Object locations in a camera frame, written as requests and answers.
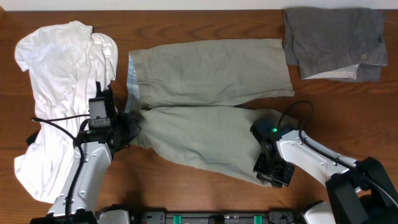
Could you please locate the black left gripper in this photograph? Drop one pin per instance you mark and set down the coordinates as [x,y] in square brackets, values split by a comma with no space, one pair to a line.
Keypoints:
[134,127]

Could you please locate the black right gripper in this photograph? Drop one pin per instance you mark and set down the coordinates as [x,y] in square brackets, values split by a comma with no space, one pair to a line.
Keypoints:
[276,182]

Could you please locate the khaki green shorts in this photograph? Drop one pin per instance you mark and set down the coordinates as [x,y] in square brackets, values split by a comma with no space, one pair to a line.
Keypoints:
[191,98]

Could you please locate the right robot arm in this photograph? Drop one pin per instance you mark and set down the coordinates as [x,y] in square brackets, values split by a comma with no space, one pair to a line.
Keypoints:
[358,191]

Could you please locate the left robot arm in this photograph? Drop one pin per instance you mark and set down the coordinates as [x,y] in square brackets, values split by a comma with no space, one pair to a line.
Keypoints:
[100,136]

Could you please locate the white shirt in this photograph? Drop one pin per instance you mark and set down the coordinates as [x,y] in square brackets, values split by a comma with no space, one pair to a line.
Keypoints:
[64,63]

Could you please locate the folded grey shorts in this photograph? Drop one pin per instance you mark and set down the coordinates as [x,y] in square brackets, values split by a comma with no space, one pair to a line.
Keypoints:
[337,44]

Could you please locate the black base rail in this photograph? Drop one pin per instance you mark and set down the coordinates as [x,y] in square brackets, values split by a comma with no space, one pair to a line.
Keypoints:
[217,217]

